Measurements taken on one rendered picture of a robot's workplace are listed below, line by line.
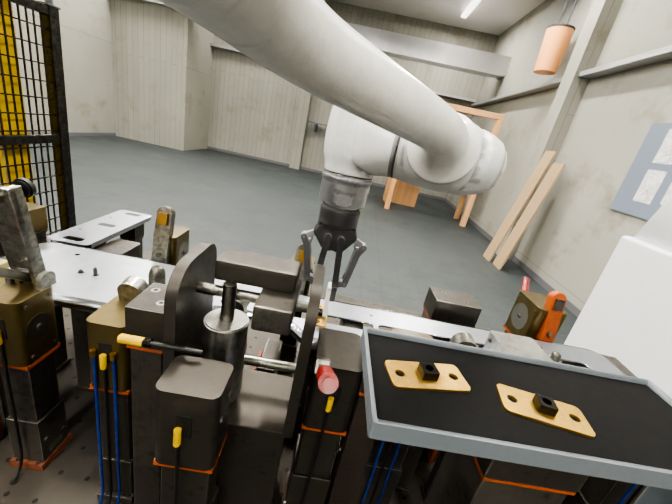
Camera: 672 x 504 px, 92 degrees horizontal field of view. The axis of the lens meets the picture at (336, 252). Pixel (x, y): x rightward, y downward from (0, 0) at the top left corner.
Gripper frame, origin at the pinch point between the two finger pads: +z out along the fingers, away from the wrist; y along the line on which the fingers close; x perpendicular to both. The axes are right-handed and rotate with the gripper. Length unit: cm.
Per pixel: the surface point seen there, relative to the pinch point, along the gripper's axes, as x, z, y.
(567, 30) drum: 488, -225, 280
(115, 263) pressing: 6.4, 4.5, -46.6
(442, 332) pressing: 3.3, 4.5, 28.5
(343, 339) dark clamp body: -17.7, -3.4, 3.9
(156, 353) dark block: -24.5, -0.6, -21.1
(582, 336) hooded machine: 134, 64, 187
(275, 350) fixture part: 2.8, 17.2, -7.9
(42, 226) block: 15, 3, -70
